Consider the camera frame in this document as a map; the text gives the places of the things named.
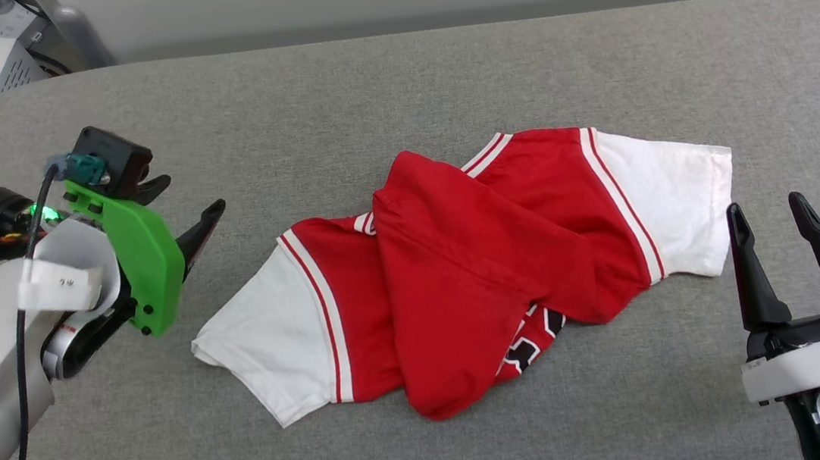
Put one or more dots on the red and white jersey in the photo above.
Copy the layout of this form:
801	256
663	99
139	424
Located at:
460	270

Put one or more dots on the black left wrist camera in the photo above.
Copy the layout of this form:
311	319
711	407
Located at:
109	159

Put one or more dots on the grey metal frame leg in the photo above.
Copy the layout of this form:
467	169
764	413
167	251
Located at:
81	36

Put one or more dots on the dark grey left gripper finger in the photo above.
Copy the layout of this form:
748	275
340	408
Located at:
196	241
150	190

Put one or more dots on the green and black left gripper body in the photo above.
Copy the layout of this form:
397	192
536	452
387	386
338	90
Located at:
147	265

